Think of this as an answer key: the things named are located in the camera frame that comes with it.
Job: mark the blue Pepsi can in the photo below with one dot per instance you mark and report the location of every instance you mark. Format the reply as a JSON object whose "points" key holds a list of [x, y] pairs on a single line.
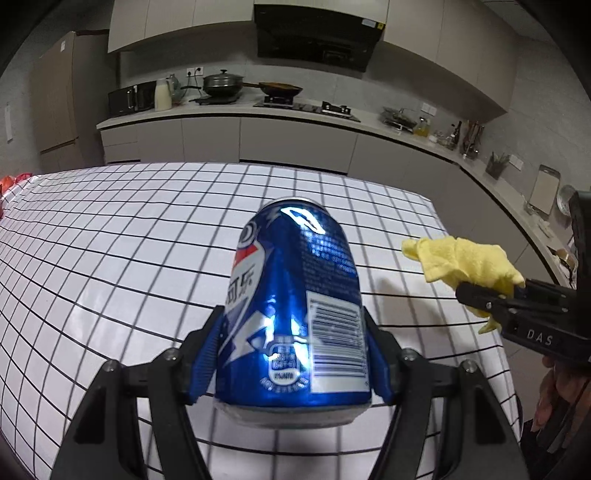
{"points": [[293, 348]]}

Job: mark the white kettle jug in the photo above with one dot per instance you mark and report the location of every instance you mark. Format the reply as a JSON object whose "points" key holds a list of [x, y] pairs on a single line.
{"points": [[162, 95]]}

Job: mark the yellow oil bottle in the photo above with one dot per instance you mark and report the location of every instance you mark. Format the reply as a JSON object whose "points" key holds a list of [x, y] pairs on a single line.
{"points": [[422, 128]]}

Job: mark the green teapot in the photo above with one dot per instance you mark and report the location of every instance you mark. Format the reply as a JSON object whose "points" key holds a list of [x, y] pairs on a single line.
{"points": [[175, 89]]}

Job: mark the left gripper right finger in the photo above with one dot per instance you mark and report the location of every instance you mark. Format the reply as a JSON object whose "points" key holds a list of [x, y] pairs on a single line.
{"points": [[476, 440]]}

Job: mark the beige refrigerator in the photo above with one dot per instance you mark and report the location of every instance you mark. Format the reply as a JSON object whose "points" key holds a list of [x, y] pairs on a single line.
{"points": [[69, 85]]}

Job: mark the white cutting board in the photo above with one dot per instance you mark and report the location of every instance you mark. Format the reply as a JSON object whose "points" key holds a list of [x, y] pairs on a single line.
{"points": [[544, 192]]}

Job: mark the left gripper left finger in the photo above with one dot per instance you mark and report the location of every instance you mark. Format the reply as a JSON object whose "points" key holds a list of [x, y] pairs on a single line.
{"points": [[103, 439]]}

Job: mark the dark chopstick holder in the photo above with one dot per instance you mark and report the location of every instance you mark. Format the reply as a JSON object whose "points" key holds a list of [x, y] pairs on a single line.
{"points": [[497, 164]]}

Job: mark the black gas stove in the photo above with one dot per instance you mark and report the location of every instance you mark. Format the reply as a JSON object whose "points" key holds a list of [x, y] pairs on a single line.
{"points": [[326, 108]]}

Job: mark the red tool box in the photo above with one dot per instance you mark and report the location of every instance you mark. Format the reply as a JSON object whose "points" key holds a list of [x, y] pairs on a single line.
{"points": [[10, 186]]}

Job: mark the round metal strainer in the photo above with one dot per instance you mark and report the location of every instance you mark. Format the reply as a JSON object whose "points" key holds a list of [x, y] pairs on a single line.
{"points": [[563, 198]]}

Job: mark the black lidded pot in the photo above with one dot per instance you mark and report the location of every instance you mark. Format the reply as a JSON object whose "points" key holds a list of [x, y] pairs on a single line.
{"points": [[222, 85]]}

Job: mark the metal dish rack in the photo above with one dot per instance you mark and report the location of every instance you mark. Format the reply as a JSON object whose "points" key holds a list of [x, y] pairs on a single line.
{"points": [[396, 118]]}

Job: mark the black frying pan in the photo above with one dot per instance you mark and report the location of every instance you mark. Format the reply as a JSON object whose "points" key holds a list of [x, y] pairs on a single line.
{"points": [[275, 89]]}

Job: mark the black range hood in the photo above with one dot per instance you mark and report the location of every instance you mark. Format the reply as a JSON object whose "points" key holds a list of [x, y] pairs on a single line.
{"points": [[316, 35]]}

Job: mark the black microwave oven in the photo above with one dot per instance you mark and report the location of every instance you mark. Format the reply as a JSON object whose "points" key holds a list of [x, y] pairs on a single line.
{"points": [[129, 100]]}

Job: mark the lower kitchen cabinets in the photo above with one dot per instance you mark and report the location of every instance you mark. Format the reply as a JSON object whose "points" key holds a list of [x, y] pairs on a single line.
{"points": [[468, 201]]}

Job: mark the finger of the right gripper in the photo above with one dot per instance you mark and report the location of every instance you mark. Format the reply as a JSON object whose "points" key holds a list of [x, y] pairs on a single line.
{"points": [[495, 304], [540, 291]]}

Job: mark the dark sauce bottle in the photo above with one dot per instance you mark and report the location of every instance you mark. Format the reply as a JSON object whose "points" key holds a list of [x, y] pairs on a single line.
{"points": [[454, 137]]}

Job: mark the upper wall cabinets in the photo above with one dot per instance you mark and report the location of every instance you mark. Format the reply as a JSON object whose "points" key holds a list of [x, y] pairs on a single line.
{"points": [[460, 49]]}

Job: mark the person's right hand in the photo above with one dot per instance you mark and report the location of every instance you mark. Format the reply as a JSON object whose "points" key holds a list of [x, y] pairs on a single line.
{"points": [[562, 383]]}

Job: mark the utensil holder with tools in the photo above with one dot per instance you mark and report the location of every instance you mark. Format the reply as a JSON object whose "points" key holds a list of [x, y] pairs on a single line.
{"points": [[470, 146]]}

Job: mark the yellow cloth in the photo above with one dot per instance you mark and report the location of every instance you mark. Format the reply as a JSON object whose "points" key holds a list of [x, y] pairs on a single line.
{"points": [[457, 260]]}

